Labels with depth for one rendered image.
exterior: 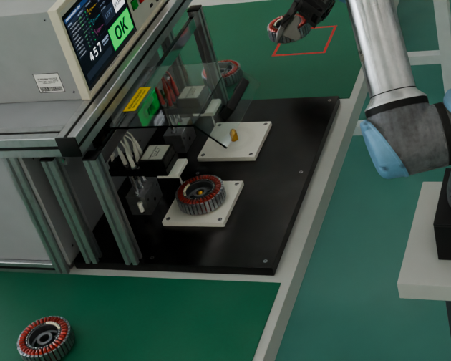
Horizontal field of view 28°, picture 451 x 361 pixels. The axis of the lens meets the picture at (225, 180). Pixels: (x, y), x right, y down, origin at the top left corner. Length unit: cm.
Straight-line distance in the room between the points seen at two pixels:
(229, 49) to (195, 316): 112
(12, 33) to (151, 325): 65
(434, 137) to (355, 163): 177
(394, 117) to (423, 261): 33
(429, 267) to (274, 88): 85
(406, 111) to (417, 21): 266
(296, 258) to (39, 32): 69
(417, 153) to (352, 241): 144
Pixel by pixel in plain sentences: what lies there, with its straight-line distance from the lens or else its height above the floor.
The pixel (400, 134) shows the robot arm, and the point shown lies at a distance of 160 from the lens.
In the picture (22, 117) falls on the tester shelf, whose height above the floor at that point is 111.
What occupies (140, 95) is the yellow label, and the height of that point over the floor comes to 107.
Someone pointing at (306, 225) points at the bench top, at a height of 75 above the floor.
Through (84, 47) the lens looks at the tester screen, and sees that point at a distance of 184.
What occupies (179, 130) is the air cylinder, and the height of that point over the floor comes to 82.
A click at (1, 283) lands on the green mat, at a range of 209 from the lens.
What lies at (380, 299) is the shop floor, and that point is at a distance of 280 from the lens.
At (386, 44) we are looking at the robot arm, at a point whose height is 117.
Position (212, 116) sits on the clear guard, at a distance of 179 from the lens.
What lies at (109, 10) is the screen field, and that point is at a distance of 194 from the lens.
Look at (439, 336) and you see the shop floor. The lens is 267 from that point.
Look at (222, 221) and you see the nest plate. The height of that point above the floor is 78.
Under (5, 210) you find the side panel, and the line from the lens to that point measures 199.
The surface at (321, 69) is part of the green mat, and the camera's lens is 247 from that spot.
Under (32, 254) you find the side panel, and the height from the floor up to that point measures 79.
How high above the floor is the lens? 194
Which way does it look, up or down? 34 degrees down
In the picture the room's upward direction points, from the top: 17 degrees counter-clockwise
